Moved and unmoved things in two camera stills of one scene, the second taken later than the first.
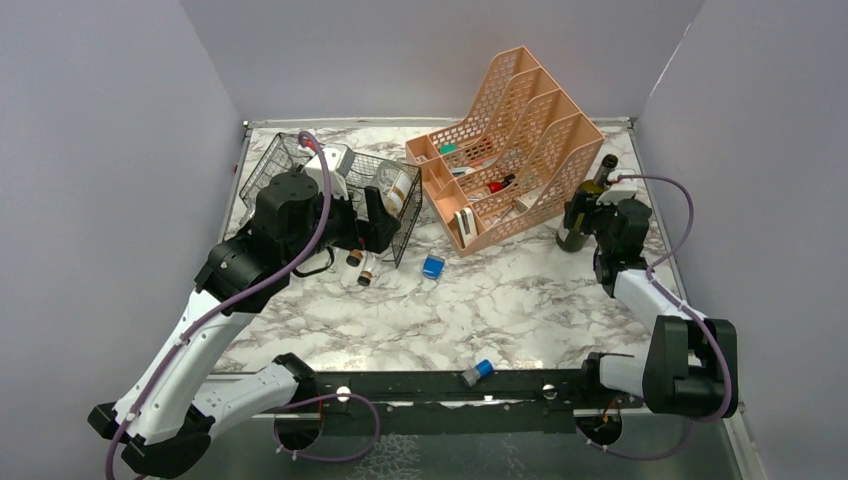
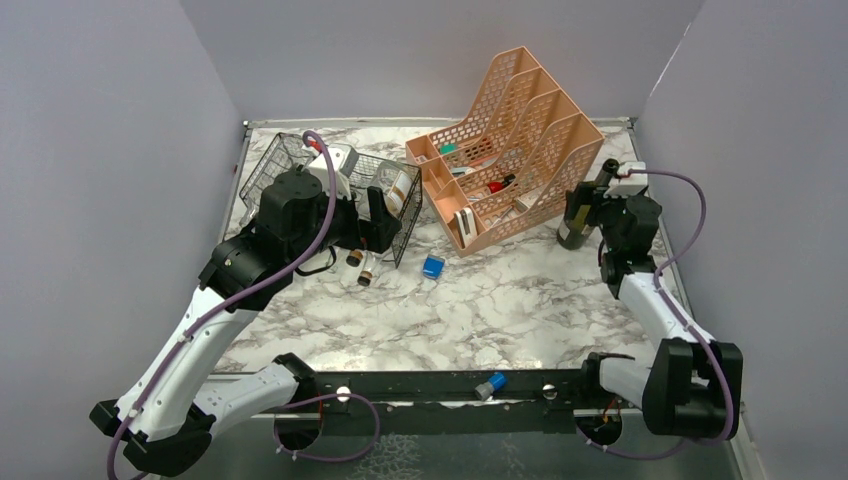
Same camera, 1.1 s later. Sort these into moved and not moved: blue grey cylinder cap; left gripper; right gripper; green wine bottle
Moved: blue grey cylinder cap
Not moved: left gripper; green wine bottle; right gripper
